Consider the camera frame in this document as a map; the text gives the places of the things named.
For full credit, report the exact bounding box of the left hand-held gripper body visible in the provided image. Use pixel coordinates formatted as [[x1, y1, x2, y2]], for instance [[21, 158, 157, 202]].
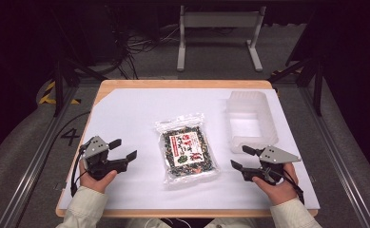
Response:
[[82, 135, 130, 181]]

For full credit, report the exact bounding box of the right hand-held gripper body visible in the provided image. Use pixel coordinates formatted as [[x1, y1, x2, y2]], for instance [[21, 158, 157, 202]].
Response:
[[241, 144, 302, 186]]

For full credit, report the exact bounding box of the translucent plastic container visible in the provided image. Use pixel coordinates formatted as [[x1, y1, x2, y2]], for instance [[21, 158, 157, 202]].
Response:
[[225, 89, 280, 155]]

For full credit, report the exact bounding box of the clear packet of dried seaweed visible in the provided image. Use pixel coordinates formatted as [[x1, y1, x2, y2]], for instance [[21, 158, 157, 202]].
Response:
[[154, 112, 222, 191]]

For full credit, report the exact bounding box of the person's left hand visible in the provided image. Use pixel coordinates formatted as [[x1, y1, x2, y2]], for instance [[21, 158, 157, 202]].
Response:
[[78, 161, 119, 195]]

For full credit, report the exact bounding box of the person's right hand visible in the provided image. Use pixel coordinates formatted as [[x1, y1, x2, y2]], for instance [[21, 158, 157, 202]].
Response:
[[251, 161, 300, 207]]

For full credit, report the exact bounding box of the white paper sheet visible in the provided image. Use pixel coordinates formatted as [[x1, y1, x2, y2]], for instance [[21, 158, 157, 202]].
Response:
[[59, 87, 321, 211]]

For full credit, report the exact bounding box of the yellow black hazard tape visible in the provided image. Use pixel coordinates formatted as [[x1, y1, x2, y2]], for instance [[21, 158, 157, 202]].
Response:
[[38, 81, 81, 105]]

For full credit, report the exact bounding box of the black metal stand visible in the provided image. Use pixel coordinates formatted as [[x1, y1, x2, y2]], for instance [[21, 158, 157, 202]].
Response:
[[267, 56, 327, 117], [49, 57, 108, 118]]

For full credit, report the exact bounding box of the white metal stand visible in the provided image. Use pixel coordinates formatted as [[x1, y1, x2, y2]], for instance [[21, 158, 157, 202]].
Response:
[[176, 5, 267, 73]]

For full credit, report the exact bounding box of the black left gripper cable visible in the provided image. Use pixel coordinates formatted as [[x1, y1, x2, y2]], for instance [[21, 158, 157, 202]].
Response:
[[69, 143, 89, 198]]

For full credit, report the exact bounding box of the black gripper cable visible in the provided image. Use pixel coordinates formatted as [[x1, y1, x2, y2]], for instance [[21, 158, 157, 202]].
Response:
[[266, 167, 305, 205], [69, 143, 89, 198]]

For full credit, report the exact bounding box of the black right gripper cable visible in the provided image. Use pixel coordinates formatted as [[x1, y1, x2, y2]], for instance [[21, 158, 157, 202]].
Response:
[[266, 167, 305, 205]]

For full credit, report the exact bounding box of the thin black floor cable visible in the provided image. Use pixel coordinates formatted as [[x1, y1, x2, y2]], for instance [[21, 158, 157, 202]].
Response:
[[50, 110, 92, 150]]

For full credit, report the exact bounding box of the aluminium rail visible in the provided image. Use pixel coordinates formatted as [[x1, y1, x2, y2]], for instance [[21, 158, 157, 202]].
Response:
[[0, 85, 80, 228], [300, 85, 370, 228]]

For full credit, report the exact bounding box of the bundle of floor cables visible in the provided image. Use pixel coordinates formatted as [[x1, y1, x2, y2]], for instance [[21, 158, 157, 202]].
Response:
[[108, 6, 181, 81]]

